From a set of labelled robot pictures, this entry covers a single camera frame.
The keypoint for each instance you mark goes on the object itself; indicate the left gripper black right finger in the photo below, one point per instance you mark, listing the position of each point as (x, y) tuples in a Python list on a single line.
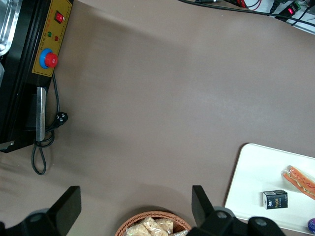
[(211, 221)]

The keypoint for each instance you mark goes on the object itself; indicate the steel pan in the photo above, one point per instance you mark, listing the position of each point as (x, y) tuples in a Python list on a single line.
[(8, 24)]

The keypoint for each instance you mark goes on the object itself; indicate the sandwich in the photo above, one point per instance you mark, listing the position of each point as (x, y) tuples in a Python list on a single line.
[(300, 182)]

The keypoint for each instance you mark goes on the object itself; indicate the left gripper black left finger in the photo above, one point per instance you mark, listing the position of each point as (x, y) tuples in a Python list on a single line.
[(64, 211)]

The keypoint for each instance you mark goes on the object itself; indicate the small black tissue pack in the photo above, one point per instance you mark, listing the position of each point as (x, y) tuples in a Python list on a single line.
[(275, 200)]

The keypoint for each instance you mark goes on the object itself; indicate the black machine with yellow panel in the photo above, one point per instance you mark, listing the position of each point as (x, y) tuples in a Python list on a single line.
[(24, 86)]

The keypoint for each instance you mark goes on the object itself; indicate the clear bagged tan snack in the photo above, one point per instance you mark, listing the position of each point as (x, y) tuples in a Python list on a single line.
[(166, 225), (141, 227)]

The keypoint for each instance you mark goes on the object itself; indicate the red rocker switch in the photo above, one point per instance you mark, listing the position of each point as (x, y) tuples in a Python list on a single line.
[(59, 16)]

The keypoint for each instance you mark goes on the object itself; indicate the red emergency stop button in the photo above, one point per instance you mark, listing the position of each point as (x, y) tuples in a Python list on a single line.
[(50, 59)]

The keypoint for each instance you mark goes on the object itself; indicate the round wicker basket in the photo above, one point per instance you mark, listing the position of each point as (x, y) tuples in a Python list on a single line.
[(137, 217)]

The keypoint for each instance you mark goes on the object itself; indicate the purple lid yogurt cup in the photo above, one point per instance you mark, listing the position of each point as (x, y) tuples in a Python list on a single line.
[(312, 225)]

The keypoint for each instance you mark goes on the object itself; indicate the beige plastic tray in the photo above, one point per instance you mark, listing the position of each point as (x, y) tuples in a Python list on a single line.
[(261, 167)]

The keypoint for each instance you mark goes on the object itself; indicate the power strip with red light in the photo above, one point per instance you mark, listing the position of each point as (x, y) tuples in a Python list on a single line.
[(291, 10)]

